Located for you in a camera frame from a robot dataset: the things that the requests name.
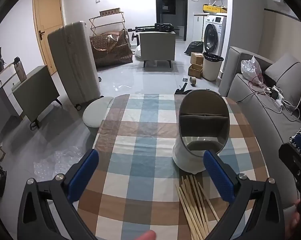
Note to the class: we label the round pale green stool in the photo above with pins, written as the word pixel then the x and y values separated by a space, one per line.
pixel 95 112

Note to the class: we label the wooden slotted tray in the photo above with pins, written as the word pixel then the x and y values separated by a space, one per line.
pixel 110 11

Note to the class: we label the beige trash bin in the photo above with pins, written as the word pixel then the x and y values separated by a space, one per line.
pixel 211 68

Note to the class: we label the grey cabinet with legs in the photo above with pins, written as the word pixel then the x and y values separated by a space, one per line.
pixel 156 45

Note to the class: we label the wooden folding rack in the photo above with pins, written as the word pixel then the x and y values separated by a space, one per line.
pixel 108 21

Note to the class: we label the person's right hand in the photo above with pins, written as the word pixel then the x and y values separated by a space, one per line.
pixel 299 215

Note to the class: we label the black tripod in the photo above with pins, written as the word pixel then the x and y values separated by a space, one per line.
pixel 163 27

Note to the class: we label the tall cardboard box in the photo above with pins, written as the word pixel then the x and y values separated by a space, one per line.
pixel 196 58

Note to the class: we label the grey sofa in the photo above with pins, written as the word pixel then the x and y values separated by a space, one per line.
pixel 260 120

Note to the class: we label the yellow box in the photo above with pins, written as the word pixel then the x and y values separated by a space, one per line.
pixel 213 9

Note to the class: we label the white power strip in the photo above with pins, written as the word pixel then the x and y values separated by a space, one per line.
pixel 278 98

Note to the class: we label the black trash bag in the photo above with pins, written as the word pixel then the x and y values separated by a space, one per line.
pixel 194 47

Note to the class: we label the white red plastic bag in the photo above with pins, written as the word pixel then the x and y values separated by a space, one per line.
pixel 250 70

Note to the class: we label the bubble wrap sheet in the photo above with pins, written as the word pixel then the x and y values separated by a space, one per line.
pixel 53 162

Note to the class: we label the pile of wooden chopsticks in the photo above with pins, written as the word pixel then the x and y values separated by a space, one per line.
pixel 190 205

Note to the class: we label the person's left hand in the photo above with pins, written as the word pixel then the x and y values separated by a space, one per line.
pixel 145 236

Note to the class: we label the white washing machine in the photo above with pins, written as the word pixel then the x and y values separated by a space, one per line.
pixel 215 30

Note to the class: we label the checked tablecloth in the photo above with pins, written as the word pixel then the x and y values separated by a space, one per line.
pixel 145 130

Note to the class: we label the white drawer cabinet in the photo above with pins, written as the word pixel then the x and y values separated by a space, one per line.
pixel 3 80

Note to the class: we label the brown patterned bag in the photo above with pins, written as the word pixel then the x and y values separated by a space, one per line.
pixel 110 52

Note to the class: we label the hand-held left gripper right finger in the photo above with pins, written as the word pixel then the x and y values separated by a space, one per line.
pixel 216 172

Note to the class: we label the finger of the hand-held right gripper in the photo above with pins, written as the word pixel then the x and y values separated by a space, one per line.
pixel 290 155

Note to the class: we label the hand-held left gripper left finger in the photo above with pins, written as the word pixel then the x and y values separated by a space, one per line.
pixel 84 172

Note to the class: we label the open cardboard box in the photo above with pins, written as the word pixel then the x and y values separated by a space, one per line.
pixel 194 71

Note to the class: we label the brown tape roll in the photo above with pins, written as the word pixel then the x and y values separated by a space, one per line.
pixel 193 81

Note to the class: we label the beige hard suitcase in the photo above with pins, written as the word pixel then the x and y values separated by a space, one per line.
pixel 73 62

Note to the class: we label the brown water bottle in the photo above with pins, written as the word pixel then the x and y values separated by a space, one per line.
pixel 20 70

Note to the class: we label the wooden door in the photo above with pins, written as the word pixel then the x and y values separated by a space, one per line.
pixel 48 12

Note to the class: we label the grey white utensil holder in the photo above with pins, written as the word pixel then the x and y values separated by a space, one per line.
pixel 203 105

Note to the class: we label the grey sofa cushion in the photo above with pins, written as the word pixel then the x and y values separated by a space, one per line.
pixel 293 77

